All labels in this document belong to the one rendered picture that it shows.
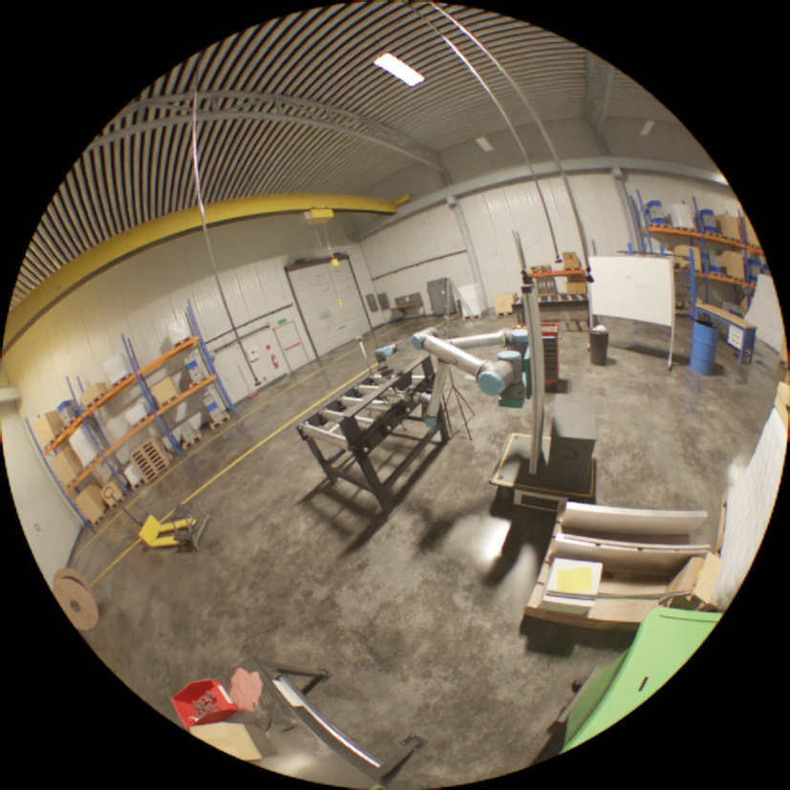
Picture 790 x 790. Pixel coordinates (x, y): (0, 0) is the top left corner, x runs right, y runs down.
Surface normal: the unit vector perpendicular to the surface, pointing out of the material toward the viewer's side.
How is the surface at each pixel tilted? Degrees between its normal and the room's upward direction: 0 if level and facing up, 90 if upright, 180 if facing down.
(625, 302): 90
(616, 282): 90
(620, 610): 0
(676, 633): 0
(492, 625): 0
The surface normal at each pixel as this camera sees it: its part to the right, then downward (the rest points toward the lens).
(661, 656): -0.29, -0.87
